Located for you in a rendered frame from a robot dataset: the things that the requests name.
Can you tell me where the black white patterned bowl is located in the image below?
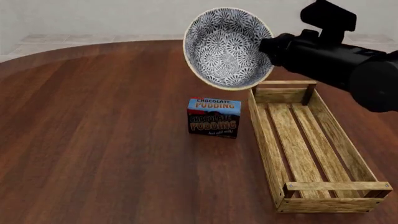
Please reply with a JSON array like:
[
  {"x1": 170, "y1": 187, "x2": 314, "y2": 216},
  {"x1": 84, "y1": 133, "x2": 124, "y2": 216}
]
[{"x1": 182, "y1": 7, "x2": 276, "y2": 91}]

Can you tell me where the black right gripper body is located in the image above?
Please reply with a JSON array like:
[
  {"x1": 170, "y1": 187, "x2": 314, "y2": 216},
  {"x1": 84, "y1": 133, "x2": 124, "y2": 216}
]
[{"x1": 259, "y1": 33, "x2": 295, "y2": 69}]

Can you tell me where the wooden slat tray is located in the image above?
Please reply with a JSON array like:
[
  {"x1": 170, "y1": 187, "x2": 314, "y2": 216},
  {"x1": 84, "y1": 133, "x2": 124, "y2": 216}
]
[{"x1": 248, "y1": 80, "x2": 394, "y2": 213}]

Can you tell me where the chocolate pudding box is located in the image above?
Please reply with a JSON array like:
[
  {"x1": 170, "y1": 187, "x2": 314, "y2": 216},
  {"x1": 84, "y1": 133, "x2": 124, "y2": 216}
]
[{"x1": 187, "y1": 97, "x2": 243, "y2": 139}]

